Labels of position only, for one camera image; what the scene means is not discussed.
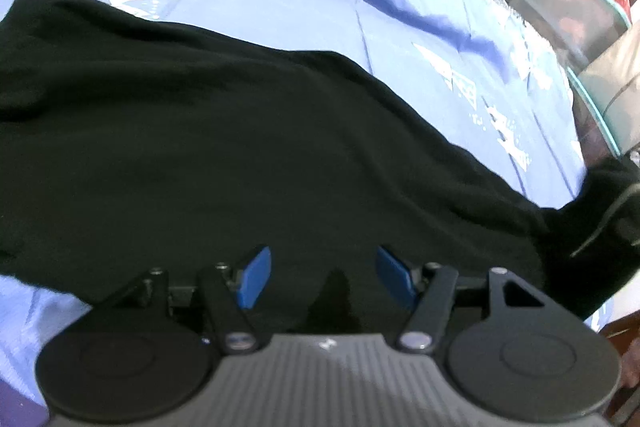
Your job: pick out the black pants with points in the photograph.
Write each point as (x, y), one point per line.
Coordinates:
(128, 145)

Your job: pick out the beige fabric bag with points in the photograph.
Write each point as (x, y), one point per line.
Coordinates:
(612, 81)

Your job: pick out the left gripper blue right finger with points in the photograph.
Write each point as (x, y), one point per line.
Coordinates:
(427, 292)

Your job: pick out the clear storage box teal lid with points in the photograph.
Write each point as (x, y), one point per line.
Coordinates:
(578, 30)

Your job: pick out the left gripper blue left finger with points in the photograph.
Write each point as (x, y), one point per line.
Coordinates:
(228, 291)

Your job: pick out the blue patterned bedsheet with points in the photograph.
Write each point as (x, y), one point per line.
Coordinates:
(380, 43)

